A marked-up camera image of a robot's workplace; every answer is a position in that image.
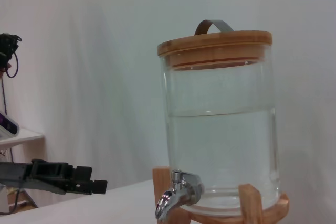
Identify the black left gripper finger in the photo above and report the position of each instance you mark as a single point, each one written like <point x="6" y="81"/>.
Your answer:
<point x="99" y="187"/>

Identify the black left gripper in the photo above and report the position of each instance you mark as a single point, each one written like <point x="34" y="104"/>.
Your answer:
<point x="13" y="172"/>

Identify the wooden dispenser stand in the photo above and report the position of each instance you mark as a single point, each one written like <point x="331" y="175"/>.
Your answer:
<point x="161" y="182"/>

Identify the bamboo jar lid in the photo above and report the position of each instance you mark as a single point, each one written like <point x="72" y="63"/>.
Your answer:
<point x="215" y="45"/>

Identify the white background table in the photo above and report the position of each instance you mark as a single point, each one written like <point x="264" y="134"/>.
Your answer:
<point x="29" y="137"/>

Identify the metal frame rack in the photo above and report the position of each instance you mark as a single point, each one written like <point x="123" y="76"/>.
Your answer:
<point x="29" y="197"/>

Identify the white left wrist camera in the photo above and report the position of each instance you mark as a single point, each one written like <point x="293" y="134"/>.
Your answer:
<point x="9" y="127"/>

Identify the chrome faucet with lever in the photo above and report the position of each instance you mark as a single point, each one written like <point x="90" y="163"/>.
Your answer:
<point x="181" y="192"/>

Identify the glass water dispenser jar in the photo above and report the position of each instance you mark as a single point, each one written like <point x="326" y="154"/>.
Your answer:
<point x="223" y="142"/>

